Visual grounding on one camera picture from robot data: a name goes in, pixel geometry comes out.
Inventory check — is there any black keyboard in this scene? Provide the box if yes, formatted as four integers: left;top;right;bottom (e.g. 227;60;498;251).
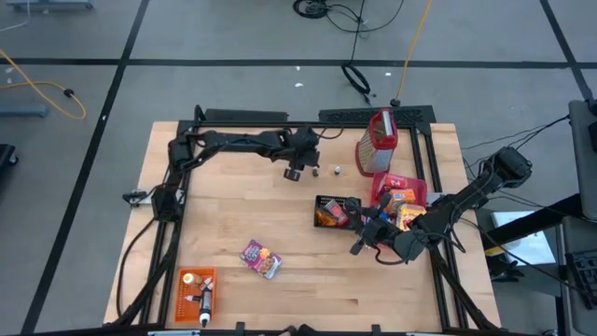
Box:
564;251;597;312

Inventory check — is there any pink translucent plastic bin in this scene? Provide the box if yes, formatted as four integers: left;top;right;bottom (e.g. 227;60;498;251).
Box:
370;171;429;216

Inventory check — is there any blue-grey floor bar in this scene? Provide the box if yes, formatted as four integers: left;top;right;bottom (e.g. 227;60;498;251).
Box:
0;105;50;118

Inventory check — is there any yellow Corn Pops cereal box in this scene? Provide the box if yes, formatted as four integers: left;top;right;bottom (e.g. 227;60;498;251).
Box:
396;203;428;232

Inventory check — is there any black cable loop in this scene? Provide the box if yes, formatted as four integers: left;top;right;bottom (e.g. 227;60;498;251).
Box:
340;63;373;106

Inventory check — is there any metal box grater red handle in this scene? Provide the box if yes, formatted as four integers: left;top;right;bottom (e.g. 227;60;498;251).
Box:
354;107;399;178

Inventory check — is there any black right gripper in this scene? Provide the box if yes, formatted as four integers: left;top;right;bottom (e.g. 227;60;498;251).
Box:
344;193;402;257

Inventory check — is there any red Froot Loops cereal box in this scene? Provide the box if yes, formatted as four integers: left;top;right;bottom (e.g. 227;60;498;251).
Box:
378;173;410;190

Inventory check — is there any purple Raisin Bran cereal box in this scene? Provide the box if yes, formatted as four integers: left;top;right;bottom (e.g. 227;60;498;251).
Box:
239;239;284;280

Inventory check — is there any black aluminium table frame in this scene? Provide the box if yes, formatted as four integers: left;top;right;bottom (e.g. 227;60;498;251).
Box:
111;119;503;333

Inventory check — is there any yellow floor cable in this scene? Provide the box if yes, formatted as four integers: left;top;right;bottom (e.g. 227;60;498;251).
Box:
0;49;89;121

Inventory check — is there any yellow hanging cable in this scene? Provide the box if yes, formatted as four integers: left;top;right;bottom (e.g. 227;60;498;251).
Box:
394;0;433;105

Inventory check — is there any black caster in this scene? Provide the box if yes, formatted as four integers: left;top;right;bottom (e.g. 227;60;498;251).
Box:
0;143;19;170

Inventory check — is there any black hanging cable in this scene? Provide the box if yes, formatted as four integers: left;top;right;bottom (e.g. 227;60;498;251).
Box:
350;0;368;64

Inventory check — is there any black plastic basket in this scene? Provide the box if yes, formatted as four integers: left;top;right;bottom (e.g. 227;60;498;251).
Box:
312;194;358;231

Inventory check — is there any white panel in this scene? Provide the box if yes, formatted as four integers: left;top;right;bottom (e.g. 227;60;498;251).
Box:
492;210;557;267

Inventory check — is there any black cable coil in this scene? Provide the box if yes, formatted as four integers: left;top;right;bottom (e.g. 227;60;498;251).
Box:
292;0;407;35

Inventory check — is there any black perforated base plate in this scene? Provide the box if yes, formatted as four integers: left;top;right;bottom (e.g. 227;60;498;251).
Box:
318;105;437;125

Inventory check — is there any red snack packet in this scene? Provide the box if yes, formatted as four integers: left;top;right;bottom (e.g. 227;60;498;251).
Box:
324;199;350;227

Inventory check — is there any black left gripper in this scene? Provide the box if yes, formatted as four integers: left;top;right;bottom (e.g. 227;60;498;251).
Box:
279;126;323;182

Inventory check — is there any grey cabinet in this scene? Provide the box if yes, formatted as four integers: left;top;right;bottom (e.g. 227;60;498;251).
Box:
567;98;597;220

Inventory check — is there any orange cereal box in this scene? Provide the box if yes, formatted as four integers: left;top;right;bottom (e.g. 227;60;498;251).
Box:
385;188;417;206

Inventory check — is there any orange plastic basket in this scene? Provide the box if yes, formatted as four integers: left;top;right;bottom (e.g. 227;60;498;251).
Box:
174;267;217;325

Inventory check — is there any grey floor rail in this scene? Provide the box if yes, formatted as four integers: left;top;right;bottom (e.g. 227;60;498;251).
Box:
7;0;94;13

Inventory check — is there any black beam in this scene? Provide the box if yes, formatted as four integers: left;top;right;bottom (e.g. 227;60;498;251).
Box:
484;193;584;246

